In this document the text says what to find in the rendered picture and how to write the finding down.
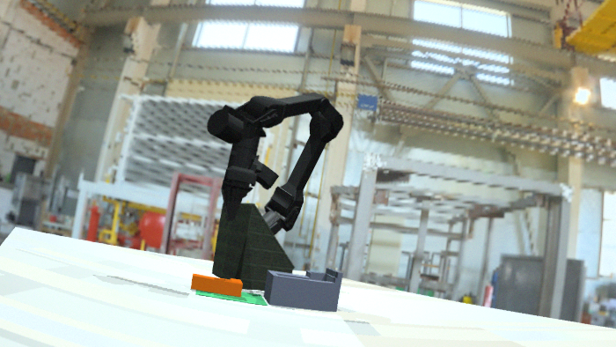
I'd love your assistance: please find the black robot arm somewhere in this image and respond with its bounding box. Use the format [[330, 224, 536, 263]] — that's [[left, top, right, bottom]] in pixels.
[[207, 92, 344, 235]]

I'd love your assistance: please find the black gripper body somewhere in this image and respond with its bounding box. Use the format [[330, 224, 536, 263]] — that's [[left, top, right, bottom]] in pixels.
[[221, 146, 258, 189]]

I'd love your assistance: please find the orange l-shaped part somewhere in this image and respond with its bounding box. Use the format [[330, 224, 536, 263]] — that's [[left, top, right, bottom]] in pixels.
[[191, 274, 243, 297]]

